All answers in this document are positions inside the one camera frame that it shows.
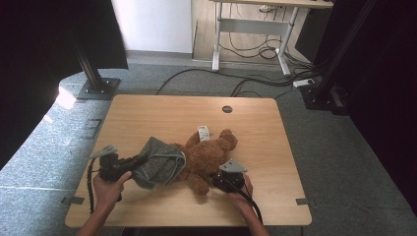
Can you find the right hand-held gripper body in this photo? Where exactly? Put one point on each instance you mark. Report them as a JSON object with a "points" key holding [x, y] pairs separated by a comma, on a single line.
{"points": [[229, 182]]}

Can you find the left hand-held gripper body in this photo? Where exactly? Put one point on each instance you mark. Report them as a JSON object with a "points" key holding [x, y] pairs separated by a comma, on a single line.
{"points": [[111, 167]]}

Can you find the brown plush teddy bear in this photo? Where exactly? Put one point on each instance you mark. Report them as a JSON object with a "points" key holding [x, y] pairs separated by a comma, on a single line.
{"points": [[206, 157]]}

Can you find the gray cloth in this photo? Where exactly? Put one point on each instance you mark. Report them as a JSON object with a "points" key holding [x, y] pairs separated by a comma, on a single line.
{"points": [[160, 164]]}

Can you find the white paper hang tag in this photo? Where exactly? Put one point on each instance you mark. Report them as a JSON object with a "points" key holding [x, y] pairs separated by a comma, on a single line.
{"points": [[203, 133]]}

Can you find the person's right hand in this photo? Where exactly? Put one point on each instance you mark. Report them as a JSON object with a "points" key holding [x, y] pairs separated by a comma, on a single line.
{"points": [[245, 198]]}

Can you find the person's left hand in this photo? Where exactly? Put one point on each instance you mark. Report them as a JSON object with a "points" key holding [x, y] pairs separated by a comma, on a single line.
{"points": [[108, 193]]}

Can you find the black metal stand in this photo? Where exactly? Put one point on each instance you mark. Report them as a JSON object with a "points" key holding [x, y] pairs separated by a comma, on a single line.
{"points": [[323, 95], [96, 85]]}

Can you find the white power strip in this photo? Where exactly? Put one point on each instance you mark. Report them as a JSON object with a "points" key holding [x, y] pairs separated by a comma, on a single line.
{"points": [[303, 83]]}

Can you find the black curtain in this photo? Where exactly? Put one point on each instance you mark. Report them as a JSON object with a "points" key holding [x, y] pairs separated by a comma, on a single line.
{"points": [[32, 65], [387, 82]]}

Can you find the gray table edge bracket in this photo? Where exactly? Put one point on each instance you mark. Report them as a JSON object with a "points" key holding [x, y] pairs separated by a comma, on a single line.
{"points": [[72, 200]]}

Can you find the white frame desk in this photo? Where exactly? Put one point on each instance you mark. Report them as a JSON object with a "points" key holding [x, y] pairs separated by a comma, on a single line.
{"points": [[252, 26]]}

